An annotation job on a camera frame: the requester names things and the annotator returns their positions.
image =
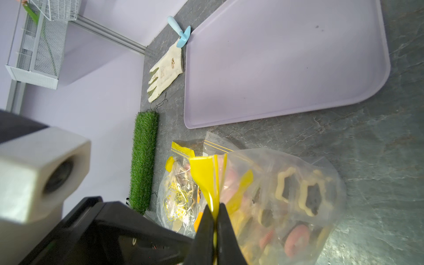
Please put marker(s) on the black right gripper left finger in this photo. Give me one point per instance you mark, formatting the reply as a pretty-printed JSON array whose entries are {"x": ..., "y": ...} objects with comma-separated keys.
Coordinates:
[{"x": 202, "y": 250}]

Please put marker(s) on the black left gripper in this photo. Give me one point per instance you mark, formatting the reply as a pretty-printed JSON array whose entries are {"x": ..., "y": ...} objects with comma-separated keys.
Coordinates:
[{"x": 95, "y": 232}]

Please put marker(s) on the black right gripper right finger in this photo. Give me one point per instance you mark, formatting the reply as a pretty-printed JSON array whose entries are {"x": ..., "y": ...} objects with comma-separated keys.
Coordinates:
[{"x": 227, "y": 249}]

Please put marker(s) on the clear ziploc bag of cookies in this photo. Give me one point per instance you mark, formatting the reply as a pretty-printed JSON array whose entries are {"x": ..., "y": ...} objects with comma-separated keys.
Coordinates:
[{"x": 282, "y": 208}]

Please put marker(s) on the ziploc bag with small cookies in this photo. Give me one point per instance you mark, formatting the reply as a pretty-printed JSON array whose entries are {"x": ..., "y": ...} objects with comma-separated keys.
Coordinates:
[{"x": 180, "y": 202}]

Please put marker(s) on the green artificial grass mat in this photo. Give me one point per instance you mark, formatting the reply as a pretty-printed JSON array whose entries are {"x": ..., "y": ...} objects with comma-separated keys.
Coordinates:
[{"x": 143, "y": 160}]

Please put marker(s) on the black thread tangle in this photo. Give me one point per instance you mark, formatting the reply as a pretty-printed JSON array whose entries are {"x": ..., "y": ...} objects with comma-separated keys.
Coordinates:
[{"x": 159, "y": 105}]

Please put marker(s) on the cream gardening glove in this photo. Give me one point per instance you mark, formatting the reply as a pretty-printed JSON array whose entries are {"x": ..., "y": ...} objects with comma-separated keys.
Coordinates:
[{"x": 165, "y": 71}]

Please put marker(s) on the lilac plastic tray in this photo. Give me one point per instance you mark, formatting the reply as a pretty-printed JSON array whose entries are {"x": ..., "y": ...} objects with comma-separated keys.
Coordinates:
[{"x": 259, "y": 59}]

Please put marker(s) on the light blue garden trowel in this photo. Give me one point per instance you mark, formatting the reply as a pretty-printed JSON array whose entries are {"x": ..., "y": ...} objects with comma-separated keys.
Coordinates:
[{"x": 183, "y": 34}]

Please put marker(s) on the artificial pink tulip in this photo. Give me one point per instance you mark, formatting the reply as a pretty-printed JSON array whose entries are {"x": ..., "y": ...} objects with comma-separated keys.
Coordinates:
[{"x": 33, "y": 14}]

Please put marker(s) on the white mesh wall box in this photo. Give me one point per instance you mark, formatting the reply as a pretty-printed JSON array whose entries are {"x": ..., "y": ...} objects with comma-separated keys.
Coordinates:
[{"x": 37, "y": 51}]

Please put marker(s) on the white wire wall shelf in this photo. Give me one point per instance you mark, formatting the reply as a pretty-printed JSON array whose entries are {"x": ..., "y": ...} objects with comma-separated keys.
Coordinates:
[{"x": 58, "y": 10}]

